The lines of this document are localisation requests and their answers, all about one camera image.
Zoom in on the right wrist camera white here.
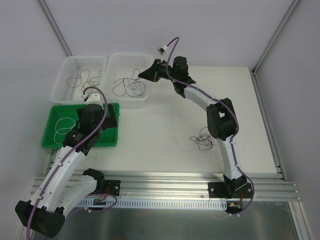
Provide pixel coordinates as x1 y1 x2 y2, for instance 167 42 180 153
157 45 168 61

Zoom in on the bundle of thin cables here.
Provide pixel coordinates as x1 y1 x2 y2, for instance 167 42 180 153
189 126 216 152

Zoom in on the left aluminium frame post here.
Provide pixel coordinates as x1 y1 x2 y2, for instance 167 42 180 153
37 0 73 57

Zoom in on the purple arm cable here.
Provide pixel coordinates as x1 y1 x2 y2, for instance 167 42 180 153
26 86 109 240
164 36 256 213

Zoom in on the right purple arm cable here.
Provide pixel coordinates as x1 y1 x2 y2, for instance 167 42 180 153
164 36 256 213

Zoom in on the right aluminium frame post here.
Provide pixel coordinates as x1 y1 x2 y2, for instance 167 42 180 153
250 0 302 182

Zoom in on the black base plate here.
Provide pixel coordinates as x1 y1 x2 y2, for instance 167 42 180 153
89 179 121 196
208 182 253 199

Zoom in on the dark spiral cable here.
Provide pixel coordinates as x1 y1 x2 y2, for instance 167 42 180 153
126 78 147 98

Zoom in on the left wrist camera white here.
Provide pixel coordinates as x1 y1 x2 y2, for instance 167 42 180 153
81 92 103 105

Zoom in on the dark teardrop loop cable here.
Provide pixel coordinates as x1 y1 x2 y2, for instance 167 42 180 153
111 77 128 97

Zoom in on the right white perforated basket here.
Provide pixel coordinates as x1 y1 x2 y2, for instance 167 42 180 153
103 52 154 109

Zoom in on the green plastic tray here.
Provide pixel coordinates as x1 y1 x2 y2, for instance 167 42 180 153
41 104 118 149

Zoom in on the white perforated basket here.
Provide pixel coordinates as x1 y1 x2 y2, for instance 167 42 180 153
50 55 107 105
103 52 154 109

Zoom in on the white slotted cable duct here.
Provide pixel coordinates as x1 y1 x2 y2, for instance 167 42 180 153
77 197 227 211

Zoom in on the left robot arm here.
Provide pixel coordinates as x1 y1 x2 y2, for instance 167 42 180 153
15 103 118 240

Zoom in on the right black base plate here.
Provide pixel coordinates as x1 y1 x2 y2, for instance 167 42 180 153
208 182 253 199

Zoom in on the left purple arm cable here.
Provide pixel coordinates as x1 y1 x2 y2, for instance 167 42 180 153
26 86 109 240

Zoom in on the white cable in tray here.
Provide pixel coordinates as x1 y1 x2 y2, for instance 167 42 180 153
53 117 77 145

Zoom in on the aluminium mounting rail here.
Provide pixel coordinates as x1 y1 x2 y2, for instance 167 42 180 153
31 149 301 202

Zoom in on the dark wavy cable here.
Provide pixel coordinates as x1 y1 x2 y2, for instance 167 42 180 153
66 69 104 88

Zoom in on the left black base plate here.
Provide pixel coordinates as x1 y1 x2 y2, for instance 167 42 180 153
89 179 121 196

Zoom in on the aluminium frame post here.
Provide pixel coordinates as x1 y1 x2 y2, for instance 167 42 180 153
37 0 73 57
250 0 302 182

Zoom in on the left white perforated basket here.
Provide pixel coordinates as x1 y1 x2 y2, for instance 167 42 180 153
50 55 107 105

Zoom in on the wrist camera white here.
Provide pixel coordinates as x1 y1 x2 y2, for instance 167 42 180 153
81 92 103 105
157 45 168 61

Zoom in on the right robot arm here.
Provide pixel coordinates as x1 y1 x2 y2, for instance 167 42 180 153
138 56 255 199

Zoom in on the white cable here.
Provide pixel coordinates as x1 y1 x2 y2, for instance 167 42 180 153
53 117 77 145
172 135 196 153

